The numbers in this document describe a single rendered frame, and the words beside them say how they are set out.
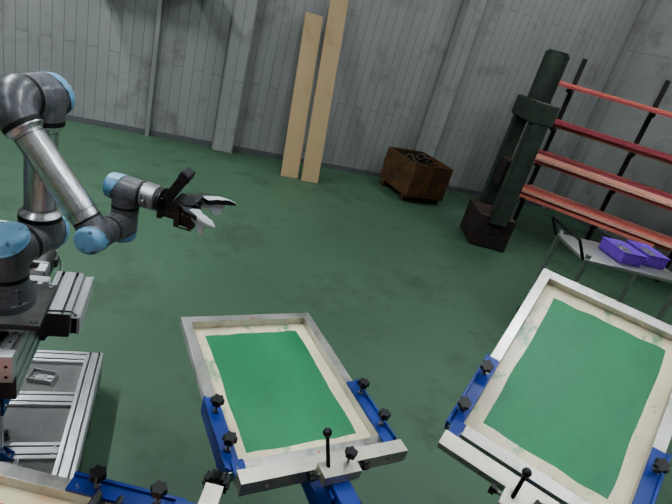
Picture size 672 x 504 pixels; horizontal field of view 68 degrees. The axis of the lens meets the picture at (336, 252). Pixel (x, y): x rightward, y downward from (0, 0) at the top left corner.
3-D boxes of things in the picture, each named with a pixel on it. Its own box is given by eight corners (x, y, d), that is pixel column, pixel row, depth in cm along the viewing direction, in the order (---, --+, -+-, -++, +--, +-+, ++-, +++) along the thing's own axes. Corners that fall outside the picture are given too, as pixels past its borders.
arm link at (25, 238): (-32, 274, 137) (-34, 230, 132) (6, 255, 150) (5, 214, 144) (9, 287, 137) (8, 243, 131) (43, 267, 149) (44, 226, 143)
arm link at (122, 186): (114, 194, 147) (117, 166, 143) (149, 205, 146) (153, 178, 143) (98, 202, 140) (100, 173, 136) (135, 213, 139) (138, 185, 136)
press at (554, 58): (485, 229, 763) (559, 54, 658) (516, 255, 692) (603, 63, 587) (447, 223, 740) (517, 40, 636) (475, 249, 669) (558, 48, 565)
